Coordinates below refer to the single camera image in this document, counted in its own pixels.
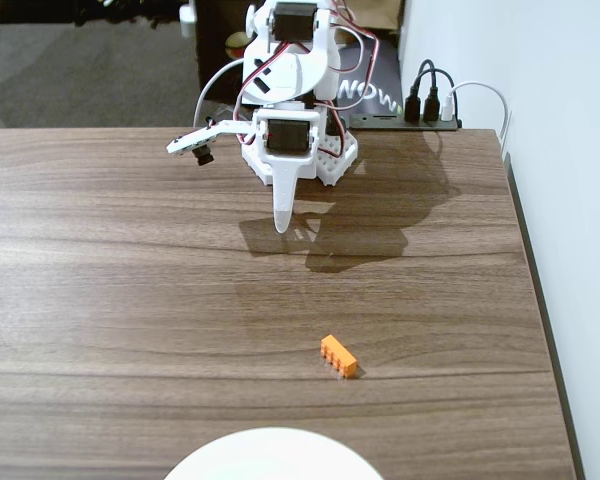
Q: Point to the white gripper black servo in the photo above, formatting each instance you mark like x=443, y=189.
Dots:
x=286, y=138

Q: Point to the orange lego block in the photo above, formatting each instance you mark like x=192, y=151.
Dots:
x=339, y=356

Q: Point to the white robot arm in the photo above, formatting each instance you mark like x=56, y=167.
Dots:
x=300, y=70

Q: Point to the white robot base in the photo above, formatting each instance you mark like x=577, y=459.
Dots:
x=337, y=157

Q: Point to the white plate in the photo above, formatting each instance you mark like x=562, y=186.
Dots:
x=272, y=457

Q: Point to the black power strip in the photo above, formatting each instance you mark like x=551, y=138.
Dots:
x=405, y=123

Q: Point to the dark cabinet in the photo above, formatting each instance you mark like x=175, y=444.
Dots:
x=215, y=60

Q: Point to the round yellow red sticker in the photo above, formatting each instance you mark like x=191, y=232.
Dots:
x=236, y=45

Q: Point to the brown cardboard box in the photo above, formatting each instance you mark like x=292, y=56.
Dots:
x=375, y=15

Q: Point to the small white box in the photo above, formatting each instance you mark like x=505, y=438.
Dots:
x=188, y=17

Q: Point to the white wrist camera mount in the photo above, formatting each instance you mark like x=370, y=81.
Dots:
x=200, y=140

